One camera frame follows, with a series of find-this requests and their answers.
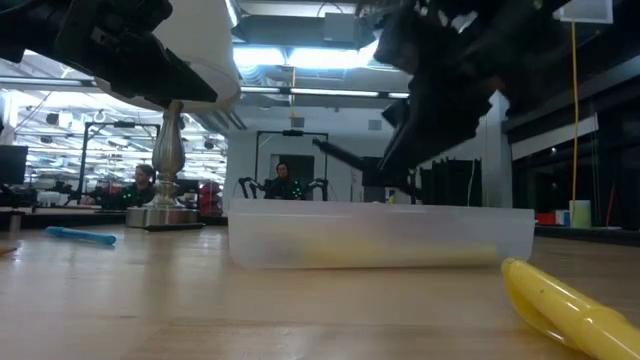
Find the black pen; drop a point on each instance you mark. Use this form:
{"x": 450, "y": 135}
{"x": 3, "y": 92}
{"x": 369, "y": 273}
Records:
{"x": 345, "y": 155}

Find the person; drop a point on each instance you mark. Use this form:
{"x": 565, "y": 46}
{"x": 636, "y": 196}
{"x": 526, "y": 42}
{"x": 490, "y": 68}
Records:
{"x": 142, "y": 185}
{"x": 283, "y": 180}

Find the small silver post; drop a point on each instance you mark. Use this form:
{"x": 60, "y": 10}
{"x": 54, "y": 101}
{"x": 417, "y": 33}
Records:
{"x": 15, "y": 222}

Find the yellow wooden pencil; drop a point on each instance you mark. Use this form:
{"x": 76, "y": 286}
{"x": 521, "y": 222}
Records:
{"x": 7, "y": 250}

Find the blue pen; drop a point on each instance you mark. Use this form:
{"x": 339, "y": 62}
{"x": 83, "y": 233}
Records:
{"x": 80, "y": 235}

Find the red stick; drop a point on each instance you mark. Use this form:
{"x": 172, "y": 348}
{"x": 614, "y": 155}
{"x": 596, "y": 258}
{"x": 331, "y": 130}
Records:
{"x": 611, "y": 205}

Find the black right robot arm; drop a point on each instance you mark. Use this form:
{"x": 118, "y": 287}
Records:
{"x": 525, "y": 40}

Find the yellow pen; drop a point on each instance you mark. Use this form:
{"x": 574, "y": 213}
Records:
{"x": 565, "y": 305}
{"x": 400, "y": 255}

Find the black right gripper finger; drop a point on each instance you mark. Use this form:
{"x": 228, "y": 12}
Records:
{"x": 430, "y": 135}

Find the light green container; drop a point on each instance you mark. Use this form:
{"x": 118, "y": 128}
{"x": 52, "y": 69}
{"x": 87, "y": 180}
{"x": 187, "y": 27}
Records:
{"x": 580, "y": 215}

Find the long ceiling light fixture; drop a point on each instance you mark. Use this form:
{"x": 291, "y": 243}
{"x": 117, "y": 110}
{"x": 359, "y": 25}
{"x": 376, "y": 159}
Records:
{"x": 330, "y": 92}

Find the black background rig frame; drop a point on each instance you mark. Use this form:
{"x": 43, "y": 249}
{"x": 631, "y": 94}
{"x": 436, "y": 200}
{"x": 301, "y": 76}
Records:
{"x": 122, "y": 124}
{"x": 292, "y": 132}

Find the white background object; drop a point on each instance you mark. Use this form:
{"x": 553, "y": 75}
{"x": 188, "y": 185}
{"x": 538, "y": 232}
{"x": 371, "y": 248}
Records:
{"x": 49, "y": 199}

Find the clear supply box pink lid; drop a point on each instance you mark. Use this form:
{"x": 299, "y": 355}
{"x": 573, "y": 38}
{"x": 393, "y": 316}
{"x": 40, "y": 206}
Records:
{"x": 380, "y": 225}

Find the black standing panels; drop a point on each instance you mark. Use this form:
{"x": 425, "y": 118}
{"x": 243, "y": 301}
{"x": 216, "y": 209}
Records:
{"x": 450, "y": 182}

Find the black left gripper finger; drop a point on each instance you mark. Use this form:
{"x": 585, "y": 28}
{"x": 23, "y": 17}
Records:
{"x": 180, "y": 85}

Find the grey ceiling box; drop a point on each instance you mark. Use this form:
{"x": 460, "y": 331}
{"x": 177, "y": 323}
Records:
{"x": 340, "y": 27}

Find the white shade silver table lamp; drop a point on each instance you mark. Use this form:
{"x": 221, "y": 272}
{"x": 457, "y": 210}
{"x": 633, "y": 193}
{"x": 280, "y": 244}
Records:
{"x": 170, "y": 150}

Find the red box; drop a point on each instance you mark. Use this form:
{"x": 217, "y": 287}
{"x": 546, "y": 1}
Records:
{"x": 546, "y": 218}

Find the black background robot arm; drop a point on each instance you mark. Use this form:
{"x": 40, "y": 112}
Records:
{"x": 247, "y": 185}
{"x": 317, "y": 186}

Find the black monitor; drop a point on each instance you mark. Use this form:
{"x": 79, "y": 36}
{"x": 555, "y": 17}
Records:
{"x": 372, "y": 179}
{"x": 12, "y": 165}

